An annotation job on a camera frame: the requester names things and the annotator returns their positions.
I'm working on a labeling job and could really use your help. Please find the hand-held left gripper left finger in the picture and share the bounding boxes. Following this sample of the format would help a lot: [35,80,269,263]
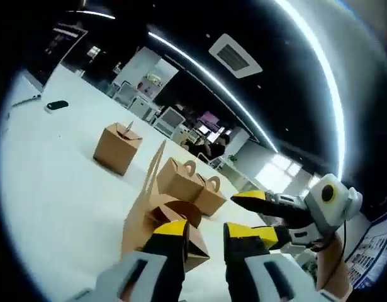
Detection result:
[72,219,190,302]

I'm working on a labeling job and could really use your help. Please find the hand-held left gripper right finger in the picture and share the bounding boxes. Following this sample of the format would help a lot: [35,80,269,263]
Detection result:
[223,221,337,302]

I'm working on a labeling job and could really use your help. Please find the brown paper box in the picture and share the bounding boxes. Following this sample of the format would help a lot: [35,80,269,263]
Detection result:
[156,157,206,204]
[121,140,211,273]
[194,175,228,217]
[93,121,143,177]

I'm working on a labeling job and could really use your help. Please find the person's right hand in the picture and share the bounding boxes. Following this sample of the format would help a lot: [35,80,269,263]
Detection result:
[314,234,347,268]

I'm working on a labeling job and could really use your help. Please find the bright window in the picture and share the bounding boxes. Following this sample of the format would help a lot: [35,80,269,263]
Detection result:
[255,154,320,196]

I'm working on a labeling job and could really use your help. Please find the curved ceiling light strip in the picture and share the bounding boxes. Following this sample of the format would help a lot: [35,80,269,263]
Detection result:
[274,0,345,180]
[147,31,276,152]

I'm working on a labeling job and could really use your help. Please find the white mesh office chair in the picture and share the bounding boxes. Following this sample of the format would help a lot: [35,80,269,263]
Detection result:
[155,106,186,137]

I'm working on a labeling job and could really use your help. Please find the ceiling air vent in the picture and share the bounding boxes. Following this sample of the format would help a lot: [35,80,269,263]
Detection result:
[208,33,264,79]

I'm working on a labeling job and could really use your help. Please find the white display partition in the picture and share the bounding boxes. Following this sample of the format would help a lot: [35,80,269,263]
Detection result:
[116,52,179,101]

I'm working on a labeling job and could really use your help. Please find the silver laptop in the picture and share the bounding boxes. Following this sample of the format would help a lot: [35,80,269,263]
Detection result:
[11,70,45,107]

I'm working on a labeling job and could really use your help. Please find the blue wall info board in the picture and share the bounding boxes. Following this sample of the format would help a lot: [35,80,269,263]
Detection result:
[345,210,387,289]

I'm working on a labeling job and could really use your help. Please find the purple wall screen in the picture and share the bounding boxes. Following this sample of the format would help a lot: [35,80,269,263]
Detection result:
[199,110,225,133]

